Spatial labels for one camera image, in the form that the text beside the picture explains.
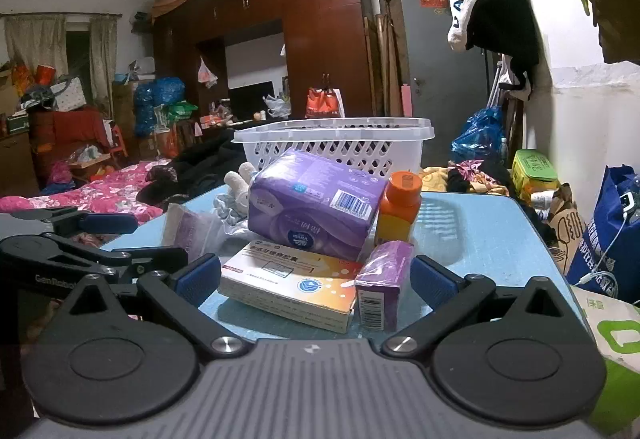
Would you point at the red door sticker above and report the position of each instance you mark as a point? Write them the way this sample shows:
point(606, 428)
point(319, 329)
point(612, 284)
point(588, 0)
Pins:
point(433, 2)

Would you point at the small purple box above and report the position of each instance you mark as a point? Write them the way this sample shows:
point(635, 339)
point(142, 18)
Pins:
point(382, 279)

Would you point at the purple tissue pack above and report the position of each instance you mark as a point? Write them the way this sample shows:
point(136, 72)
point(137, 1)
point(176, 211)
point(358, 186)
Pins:
point(310, 204)

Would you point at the grey white cloth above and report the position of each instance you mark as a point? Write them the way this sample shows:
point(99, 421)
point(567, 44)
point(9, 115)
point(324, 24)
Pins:
point(230, 213)

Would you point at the blue plastic bag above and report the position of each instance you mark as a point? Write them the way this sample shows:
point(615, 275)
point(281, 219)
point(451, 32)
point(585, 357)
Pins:
point(477, 136)

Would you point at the dark red wooden wardrobe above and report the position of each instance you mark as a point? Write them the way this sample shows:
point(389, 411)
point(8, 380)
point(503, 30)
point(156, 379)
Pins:
point(320, 19)

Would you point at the pink white plastic bag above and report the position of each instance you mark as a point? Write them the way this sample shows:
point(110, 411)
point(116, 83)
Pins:
point(207, 74)

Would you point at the green lidded box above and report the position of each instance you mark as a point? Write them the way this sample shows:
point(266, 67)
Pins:
point(535, 169)

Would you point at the black monitor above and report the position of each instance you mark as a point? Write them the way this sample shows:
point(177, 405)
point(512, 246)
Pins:
point(250, 99)

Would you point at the yellow patterned blanket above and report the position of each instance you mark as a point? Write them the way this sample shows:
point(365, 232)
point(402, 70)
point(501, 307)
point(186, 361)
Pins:
point(435, 179)

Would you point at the white plastic basket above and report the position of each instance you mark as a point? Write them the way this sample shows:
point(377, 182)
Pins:
point(350, 149)

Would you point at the wooden planks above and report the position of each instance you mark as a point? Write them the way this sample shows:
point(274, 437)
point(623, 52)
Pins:
point(385, 54)

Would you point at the beige curtain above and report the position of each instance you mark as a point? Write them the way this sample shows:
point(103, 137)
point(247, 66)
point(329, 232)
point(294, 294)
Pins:
point(102, 59)
point(35, 44)

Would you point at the patterned gift box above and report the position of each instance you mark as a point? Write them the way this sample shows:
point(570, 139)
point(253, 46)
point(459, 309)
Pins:
point(67, 94)

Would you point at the white orange medicine box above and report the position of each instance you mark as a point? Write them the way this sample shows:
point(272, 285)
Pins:
point(290, 289)

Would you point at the pink board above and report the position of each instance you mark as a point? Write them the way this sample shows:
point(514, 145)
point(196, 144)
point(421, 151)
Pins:
point(406, 101)

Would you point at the black hanging garment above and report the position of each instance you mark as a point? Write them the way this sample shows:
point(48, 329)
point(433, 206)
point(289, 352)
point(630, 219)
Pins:
point(505, 34)

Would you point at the blue tote bag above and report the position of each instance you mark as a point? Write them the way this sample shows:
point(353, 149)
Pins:
point(600, 244)

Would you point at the black clothing pile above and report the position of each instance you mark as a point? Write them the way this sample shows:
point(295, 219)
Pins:
point(200, 164)

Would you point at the clear plastic bag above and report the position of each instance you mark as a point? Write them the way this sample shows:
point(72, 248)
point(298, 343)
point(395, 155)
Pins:
point(195, 229)

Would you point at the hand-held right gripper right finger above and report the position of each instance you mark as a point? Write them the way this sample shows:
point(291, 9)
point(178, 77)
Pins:
point(432, 281)

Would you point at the orange pill bottle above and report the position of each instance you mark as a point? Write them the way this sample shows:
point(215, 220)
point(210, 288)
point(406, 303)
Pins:
point(397, 214)

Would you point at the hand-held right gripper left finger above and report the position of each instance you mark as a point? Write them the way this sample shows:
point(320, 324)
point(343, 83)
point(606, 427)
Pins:
point(197, 280)

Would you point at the orange white shopping bag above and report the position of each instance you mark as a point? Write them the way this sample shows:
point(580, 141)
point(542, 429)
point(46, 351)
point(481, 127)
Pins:
point(322, 104)

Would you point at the stack of blue bags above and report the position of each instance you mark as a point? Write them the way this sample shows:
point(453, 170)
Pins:
point(157, 104)

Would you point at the grey door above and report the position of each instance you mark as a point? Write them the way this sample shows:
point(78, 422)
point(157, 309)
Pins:
point(430, 59)

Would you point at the white bandage roll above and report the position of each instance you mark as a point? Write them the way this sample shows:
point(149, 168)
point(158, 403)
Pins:
point(249, 171)

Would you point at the white tube bottle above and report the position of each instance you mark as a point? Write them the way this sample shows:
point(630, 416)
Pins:
point(235, 194)

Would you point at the red cloth covered chair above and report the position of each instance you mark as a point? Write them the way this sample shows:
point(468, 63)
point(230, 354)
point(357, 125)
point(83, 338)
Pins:
point(70, 134)

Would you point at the pink floral blanket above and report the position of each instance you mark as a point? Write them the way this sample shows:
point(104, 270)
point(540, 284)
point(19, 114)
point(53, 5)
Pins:
point(100, 194)

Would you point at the white green bag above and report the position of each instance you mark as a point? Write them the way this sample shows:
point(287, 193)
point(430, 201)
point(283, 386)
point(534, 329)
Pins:
point(615, 349)

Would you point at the folding drying rack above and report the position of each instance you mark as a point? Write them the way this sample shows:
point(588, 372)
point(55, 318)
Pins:
point(495, 84)

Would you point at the brown paper bag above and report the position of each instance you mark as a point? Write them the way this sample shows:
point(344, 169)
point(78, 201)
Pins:
point(567, 229)

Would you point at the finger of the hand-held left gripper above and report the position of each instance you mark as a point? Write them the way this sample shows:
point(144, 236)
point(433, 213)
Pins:
point(107, 223)
point(150, 259)

